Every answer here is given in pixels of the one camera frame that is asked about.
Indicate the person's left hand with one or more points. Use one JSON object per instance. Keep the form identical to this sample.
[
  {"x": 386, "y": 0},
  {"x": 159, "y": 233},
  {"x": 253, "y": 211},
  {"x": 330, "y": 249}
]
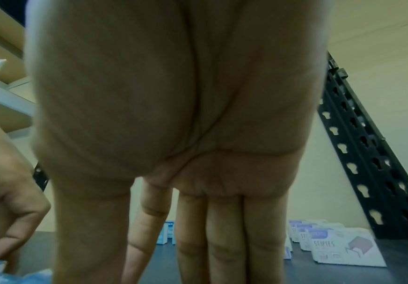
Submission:
[{"x": 4, "y": 172}]

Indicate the person's right hand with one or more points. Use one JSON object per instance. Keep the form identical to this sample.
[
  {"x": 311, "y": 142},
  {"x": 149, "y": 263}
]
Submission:
[{"x": 126, "y": 91}]

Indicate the black perforated metal shelf upright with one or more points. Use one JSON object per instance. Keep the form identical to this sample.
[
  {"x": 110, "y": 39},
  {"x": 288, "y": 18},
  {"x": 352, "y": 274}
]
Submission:
[
  {"x": 369, "y": 155},
  {"x": 42, "y": 177}
]

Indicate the white shelf board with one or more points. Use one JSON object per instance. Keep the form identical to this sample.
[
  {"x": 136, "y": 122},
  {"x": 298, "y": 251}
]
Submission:
[{"x": 4, "y": 95}]

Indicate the blue plastic packet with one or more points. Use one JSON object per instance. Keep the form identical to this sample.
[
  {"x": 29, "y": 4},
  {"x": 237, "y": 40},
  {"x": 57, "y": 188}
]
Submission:
[{"x": 32, "y": 278}]

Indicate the blue white small box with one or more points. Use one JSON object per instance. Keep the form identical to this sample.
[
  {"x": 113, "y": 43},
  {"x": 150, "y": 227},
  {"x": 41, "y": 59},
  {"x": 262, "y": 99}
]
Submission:
[
  {"x": 171, "y": 228},
  {"x": 162, "y": 234}
]

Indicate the beige wooden shelf board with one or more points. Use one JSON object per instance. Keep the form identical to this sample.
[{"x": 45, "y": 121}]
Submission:
[{"x": 379, "y": 30}]

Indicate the row of white staple boxes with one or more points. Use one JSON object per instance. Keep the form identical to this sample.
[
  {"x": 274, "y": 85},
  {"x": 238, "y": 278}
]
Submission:
[{"x": 344, "y": 245}]

